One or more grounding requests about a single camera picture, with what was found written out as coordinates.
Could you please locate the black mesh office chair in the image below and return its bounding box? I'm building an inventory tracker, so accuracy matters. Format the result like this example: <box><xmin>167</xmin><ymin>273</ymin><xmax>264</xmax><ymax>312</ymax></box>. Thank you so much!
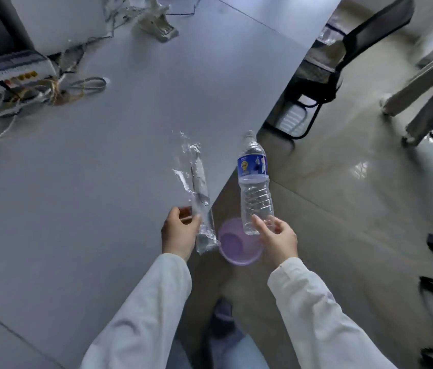
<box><xmin>264</xmin><ymin>0</ymin><xmax>415</xmax><ymax>141</ymax></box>

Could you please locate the person's blue jeans leg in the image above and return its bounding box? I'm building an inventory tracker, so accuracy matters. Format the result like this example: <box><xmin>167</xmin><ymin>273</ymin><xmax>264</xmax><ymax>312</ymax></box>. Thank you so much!
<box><xmin>170</xmin><ymin>333</ymin><xmax>272</xmax><ymax>369</ymax></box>

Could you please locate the person's right forearm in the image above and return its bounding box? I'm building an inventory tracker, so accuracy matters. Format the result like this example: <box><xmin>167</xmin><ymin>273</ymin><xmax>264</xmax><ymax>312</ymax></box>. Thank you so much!
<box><xmin>267</xmin><ymin>257</ymin><xmax>398</xmax><ymax>369</ymax></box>

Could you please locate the clear plastic utensil packet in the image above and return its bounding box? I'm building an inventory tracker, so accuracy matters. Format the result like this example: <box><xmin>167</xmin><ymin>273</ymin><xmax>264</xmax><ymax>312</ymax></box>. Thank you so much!
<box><xmin>172</xmin><ymin>130</ymin><xmax>221</xmax><ymax>255</ymax></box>

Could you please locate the clear plastic water bottle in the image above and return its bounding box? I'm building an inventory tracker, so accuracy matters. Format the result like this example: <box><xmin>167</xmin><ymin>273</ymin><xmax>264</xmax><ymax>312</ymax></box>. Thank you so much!
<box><xmin>237</xmin><ymin>130</ymin><xmax>275</xmax><ymax>236</ymax></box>

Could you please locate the white plastic clamp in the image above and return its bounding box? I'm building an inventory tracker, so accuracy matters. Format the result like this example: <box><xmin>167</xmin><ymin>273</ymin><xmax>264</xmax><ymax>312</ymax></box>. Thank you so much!
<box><xmin>126</xmin><ymin>0</ymin><xmax>180</xmax><ymax>44</ymax></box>

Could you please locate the white panel box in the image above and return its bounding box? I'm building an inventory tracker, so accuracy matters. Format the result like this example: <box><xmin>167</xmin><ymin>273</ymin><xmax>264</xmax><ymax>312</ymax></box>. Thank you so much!
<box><xmin>7</xmin><ymin>0</ymin><xmax>116</xmax><ymax>57</ymax></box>

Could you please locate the person's left forearm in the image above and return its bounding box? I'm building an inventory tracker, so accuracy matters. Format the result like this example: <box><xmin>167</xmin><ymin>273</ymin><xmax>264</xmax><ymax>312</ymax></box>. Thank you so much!
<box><xmin>80</xmin><ymin>253</ymin><xmax>193</xmax><ymax>369</ymax></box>

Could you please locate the purple plastic bowl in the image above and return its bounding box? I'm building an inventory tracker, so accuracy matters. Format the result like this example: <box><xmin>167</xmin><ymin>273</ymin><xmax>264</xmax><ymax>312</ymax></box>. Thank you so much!
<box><xmin>218</xmin><ymin>218</ymin><xmax>264</xmax><ymax>267</ymax></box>

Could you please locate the white electrical device box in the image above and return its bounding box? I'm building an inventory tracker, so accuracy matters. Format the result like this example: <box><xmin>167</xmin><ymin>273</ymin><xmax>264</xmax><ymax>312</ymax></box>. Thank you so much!
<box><xmin>0</xmin><ymin>50</ymin><xmax>59</xmax><ymax>114</ymax></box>

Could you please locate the person's left hand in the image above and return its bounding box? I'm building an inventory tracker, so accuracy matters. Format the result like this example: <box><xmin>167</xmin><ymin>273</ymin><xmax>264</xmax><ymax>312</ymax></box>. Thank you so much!
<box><xmin>161</xmin><ymin>206</ymin><xmax>202</xmax><ymax>262</ymax></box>

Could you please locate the person's right hand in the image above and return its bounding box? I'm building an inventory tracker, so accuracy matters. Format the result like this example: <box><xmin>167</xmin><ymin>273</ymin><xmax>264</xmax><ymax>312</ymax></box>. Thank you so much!
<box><xmin>251</xmin><ymin>215</ymin><xmax>299</xmax><ymax>269</ymax></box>

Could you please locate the person's dark shoe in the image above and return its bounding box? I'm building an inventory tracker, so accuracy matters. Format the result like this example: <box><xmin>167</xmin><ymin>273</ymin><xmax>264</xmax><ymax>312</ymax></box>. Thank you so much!
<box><xmin>203</xmin><ymin>297</ymin><xmax>242</xmax><ymax>344</ymax></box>

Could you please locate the grey cable loop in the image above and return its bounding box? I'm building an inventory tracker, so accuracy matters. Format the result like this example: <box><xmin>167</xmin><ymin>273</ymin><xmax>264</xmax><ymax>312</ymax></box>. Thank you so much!
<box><xmin>67</xmin><ymin>75</ymin><xmax>109</xmax><ymax>96</ymax></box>

